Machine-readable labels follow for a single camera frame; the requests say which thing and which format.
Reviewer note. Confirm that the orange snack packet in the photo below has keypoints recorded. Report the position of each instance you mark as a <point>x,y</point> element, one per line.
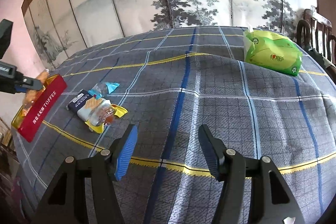
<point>32,95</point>

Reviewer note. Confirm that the grey plaid tablecloth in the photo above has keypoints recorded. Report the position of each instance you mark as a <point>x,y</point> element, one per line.
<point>171,82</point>

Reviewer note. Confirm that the wooden furniture at left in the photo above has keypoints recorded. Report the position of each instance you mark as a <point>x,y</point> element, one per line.
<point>11,194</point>

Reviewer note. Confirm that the green tissue pack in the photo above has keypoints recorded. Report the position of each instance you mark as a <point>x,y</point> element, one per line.
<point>272,51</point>

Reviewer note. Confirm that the navy white cracker packet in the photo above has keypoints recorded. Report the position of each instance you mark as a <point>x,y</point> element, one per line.
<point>85,106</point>

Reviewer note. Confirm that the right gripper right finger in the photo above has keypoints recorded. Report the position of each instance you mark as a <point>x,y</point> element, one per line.
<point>271,198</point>

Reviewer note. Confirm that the yellow clear pastry packet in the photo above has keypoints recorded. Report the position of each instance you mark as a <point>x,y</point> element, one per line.
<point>104,116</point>

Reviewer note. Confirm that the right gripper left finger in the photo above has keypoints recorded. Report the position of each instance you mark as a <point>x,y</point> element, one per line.
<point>64,200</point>

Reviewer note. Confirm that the red gold toffee tin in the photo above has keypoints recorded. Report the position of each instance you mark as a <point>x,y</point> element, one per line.
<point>27,125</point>

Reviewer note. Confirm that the teal clear snack packet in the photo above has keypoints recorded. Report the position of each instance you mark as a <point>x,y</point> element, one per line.
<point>100,90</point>

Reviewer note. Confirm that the dark wooden chair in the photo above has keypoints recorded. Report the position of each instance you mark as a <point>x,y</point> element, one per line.
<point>315,36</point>

